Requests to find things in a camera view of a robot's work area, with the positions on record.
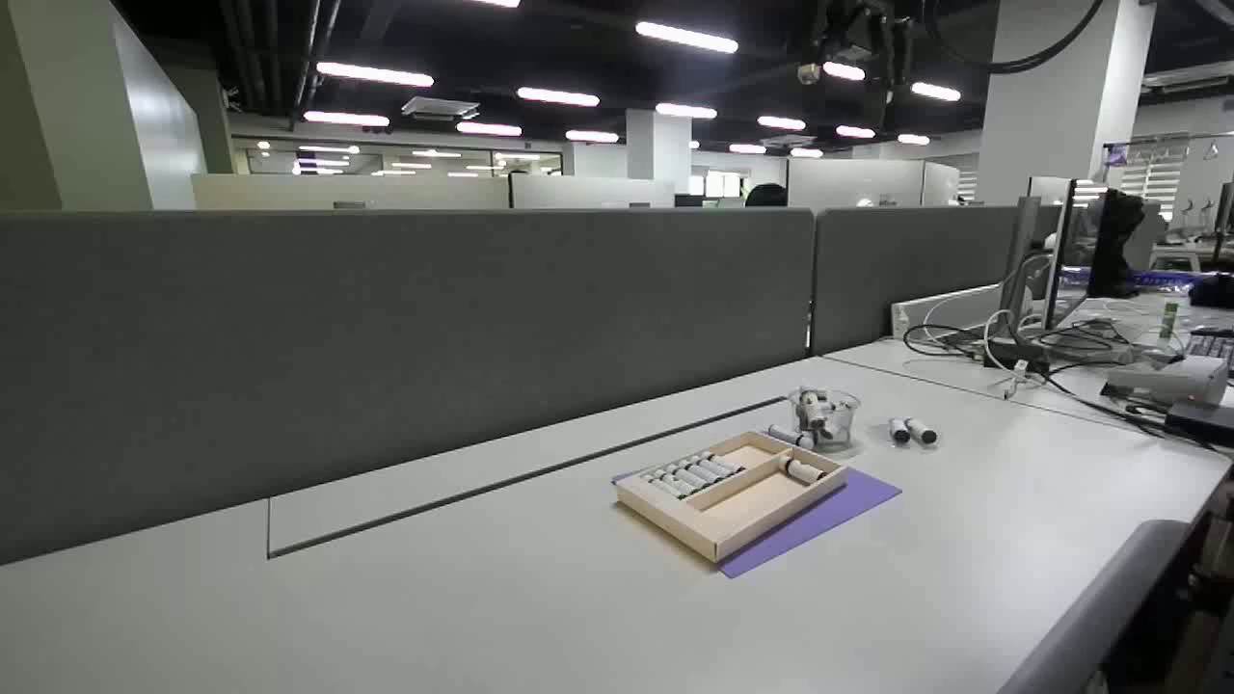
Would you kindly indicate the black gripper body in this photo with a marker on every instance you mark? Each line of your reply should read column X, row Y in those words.
column 869, row 34

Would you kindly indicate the small green-label bottle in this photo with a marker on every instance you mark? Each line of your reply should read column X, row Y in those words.
column 1171, row 328

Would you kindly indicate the dark-blue-capped white-label bottle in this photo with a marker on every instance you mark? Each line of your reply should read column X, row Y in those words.
column 733, row 459

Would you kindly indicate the plain white-label small bottle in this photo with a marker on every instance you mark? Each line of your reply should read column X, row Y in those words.
column 719, row 463
column 702, row 471

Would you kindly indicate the pale-green-banded small bottle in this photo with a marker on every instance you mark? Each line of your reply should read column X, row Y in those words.
column 689, row 475

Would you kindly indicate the yellow-banded small bottle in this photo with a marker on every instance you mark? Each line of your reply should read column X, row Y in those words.
column 670, row 481

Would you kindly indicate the light wooden divided tray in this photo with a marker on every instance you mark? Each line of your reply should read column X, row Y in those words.
column 756, row 509

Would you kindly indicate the grey-green small bottle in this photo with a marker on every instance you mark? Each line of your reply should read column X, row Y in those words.
column 652, row 489

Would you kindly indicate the fluorescent ceiling light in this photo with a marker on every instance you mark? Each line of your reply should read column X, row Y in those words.
column 374, row 75
column 558, row 97
column 590, row 137
column 346, row 116
column 689, row 110
column 934, row 89
column 853, row 134
column 689, row 37
column 489, row 130

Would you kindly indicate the narrow grey desk partition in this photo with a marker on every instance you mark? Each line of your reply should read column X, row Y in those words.
column 899, row 272

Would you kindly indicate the silver computer monitor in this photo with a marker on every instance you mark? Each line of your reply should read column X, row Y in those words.
column 1036, row 243

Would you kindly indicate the white power strip box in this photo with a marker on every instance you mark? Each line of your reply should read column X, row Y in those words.
column 945, row 312

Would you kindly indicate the black computer monitor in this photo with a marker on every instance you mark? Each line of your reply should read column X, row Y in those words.
column 1117, row 236

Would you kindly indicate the ceiling air conditioner unit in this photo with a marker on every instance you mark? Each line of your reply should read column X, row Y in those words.
column 440, row 110

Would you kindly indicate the white desktop device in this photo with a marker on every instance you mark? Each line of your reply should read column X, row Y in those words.
column 1178, row 385

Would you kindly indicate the purple mat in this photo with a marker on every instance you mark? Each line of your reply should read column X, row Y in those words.
column 835, row 507

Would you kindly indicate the white background cubicle partition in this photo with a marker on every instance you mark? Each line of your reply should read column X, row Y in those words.
column 386, row 191

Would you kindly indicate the black flat device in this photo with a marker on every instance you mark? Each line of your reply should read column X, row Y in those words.
column 1202, row 423

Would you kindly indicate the wide grey desk partition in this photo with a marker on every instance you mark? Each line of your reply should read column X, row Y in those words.
column 386, row 360

